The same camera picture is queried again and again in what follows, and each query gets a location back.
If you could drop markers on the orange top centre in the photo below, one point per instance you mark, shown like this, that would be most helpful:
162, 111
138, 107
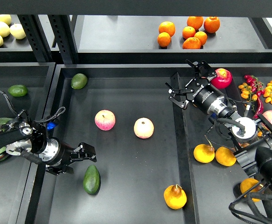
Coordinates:
195, 22

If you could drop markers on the black shelf upright post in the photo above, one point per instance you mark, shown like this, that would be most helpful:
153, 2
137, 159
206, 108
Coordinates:
64, 37

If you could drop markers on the light green avocado left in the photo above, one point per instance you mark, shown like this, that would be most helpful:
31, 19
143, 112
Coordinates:
3, 154

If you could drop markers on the pink red apple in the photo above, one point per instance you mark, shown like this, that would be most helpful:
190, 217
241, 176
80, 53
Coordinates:
105, 120

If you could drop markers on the black left tray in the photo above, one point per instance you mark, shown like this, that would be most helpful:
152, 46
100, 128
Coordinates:
18, 175

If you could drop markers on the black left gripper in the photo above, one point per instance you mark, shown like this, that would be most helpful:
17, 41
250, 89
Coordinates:
57, 156

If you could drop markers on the yellow pear with long stem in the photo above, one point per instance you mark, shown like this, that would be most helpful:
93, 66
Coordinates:
204, 153

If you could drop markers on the black tray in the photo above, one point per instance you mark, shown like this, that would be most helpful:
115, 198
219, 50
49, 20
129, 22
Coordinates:
18, 175
134, 172

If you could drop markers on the orange cherry tomato cluster right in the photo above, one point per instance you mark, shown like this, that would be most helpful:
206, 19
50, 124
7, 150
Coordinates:
268, 93

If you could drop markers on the pale yellow pear top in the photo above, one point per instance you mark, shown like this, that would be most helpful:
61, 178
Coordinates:
6, 18

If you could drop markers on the orange front bottom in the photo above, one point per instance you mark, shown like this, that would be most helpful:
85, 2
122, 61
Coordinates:
191, 43

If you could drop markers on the pale yellow pear right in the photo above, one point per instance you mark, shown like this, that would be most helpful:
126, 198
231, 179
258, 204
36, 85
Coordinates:
17, 31

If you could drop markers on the black tray divider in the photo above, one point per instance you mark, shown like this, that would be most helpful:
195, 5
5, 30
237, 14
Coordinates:
190, 209

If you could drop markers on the red apple right tray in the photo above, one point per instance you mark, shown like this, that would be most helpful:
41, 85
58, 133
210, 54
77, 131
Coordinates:
223, 79

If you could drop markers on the orange top left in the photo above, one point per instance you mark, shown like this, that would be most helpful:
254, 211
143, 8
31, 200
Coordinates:
168, 27

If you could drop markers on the orange lower left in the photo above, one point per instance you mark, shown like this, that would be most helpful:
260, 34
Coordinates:
163, 39

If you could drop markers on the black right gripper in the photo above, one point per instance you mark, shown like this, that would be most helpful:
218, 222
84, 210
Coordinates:
200, 91

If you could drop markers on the red chili pepper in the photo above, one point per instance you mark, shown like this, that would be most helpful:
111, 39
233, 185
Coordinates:
259, 109

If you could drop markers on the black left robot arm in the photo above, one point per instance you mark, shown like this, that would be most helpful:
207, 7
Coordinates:
30, 139

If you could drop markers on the pale yellow pear middle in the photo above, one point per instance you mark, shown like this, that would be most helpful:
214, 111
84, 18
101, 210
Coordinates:
4, 29

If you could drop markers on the orange top right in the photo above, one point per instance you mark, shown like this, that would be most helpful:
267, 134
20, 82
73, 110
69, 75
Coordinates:
211, 24

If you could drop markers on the orange cherry tomato cluster left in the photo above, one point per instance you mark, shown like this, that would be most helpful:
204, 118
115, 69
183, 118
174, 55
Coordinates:
248, 93

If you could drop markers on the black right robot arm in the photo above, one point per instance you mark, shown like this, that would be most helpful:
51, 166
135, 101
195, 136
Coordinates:
241, 193

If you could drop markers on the black centre tray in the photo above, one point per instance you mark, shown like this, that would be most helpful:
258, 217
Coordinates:
134, 172

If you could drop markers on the red cherry tomato cluster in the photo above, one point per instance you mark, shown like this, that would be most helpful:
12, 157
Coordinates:
254, 85

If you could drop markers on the pale pink apple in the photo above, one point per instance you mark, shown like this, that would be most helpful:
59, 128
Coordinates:
143, 128

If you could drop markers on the orange cherry tomato cluster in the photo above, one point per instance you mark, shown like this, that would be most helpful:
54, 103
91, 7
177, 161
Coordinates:
248, 93
268, 93

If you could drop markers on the orange right of centre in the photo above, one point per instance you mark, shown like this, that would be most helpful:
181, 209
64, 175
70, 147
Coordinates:
202, 36

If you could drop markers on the green avocado at tray corner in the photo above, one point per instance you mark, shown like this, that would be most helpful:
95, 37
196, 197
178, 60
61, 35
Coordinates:
79, 81

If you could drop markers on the green avocado in left tray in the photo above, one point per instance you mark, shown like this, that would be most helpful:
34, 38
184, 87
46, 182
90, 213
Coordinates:
18, 90

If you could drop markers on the orange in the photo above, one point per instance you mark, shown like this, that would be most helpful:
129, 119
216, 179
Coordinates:
188, 32
191, 43
163, 39
168, 27
195, 22
211, 24
202, 36

